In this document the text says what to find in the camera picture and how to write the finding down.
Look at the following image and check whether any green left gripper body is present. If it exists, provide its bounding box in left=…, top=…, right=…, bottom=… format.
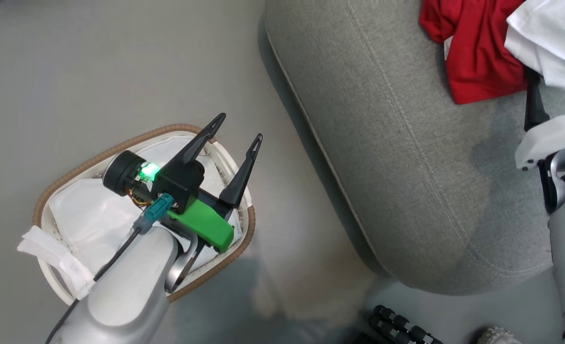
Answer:
left=167, top=189, right=235, bottom=253

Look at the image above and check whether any red garment with white trim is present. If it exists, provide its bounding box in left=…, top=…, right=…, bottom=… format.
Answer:
left=418, top=0, right=529, bottom=105

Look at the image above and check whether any left arm cable teal plug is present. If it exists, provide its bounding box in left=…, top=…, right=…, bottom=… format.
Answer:
left=93, top=193, right=176, bottom=283

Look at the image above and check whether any brown woven laundry basket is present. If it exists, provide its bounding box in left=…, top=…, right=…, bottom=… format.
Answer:
left=32, top=123, right=257, bottom=307

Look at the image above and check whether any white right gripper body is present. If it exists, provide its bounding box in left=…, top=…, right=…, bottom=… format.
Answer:
left=514, top=113, right=565, bottom=172

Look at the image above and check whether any white laundry basket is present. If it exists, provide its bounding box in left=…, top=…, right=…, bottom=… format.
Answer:
left=17, top=131, right=255, bottom=307

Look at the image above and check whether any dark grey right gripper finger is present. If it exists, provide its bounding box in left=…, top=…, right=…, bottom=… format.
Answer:
left=523, top=68, right=551, bottom=132

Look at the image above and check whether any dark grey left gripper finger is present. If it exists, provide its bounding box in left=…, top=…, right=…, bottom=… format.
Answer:
left=219, top=133, right=264, bottom=209
left=160, top=113, right=227, bottom=176

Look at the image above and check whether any grey fabric sofa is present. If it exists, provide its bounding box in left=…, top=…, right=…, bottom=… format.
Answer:
left=263, top=0, right=565, bottom=295

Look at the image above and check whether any white textured round object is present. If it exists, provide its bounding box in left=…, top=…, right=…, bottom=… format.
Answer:
left=476, top=326, right=522, bottom=344

